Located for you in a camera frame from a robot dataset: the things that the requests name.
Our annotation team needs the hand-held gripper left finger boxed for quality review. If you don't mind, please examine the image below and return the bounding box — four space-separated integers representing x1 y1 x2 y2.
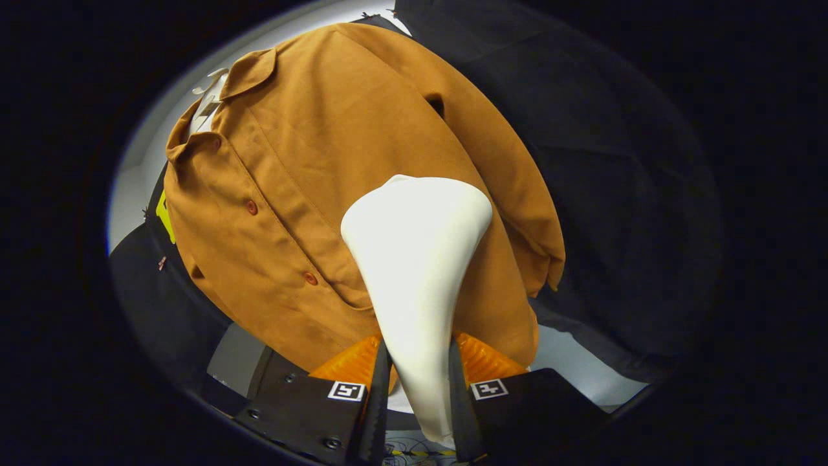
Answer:
234 335 394 465

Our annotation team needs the black backdrop cloth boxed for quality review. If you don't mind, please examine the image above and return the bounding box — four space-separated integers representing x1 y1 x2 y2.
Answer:
109 0 722 395

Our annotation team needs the grey cabinet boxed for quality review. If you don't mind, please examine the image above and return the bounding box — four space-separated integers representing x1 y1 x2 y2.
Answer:
206 322 311 415

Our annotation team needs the white garment steamer head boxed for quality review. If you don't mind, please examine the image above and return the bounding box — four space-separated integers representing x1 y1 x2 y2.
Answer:
340 173 494 450

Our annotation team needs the white torso hanger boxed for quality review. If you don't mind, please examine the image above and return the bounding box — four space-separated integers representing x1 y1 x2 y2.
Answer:
188 67 231 140

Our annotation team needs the orange button-up shirt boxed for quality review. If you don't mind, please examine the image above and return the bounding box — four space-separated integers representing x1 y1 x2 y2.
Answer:
163 23 567 389

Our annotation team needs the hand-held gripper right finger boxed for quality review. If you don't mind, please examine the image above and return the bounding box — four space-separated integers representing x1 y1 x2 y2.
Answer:
448 331 609 465

